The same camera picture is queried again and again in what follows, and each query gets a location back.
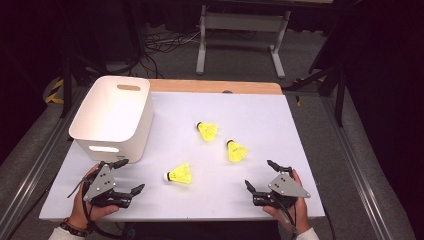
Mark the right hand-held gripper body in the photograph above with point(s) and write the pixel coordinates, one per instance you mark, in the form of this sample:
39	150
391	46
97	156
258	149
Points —
286	186

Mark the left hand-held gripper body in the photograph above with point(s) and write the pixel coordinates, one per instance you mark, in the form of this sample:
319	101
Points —
100	183

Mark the yellow shuttlecock white cork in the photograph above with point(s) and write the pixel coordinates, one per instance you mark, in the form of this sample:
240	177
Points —
182	174

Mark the white plastic storage bin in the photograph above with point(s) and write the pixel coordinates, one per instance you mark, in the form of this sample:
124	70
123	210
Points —
110	110

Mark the person's right hand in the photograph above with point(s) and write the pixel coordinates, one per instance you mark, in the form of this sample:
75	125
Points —
300	213

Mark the person's left hand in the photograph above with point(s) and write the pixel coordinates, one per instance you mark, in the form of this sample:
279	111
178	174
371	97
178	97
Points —
79	210

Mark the white table mat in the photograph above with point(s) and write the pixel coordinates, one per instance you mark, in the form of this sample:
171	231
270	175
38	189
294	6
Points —
200	203

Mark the yellow black hazard tape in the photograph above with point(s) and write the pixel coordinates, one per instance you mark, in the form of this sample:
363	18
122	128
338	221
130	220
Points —
298	100
55	96

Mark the dark round table grommet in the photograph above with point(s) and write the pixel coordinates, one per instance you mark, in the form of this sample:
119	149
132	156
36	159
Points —
227	91

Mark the black tripod stand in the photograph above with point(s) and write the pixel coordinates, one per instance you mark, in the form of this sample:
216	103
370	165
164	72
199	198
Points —
340	100
66	86

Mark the aluminium floor rail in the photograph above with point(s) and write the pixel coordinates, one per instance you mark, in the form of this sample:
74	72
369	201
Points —
33	169
354	166

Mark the grey metal stand frame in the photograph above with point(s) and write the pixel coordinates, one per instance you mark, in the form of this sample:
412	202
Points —
243	21

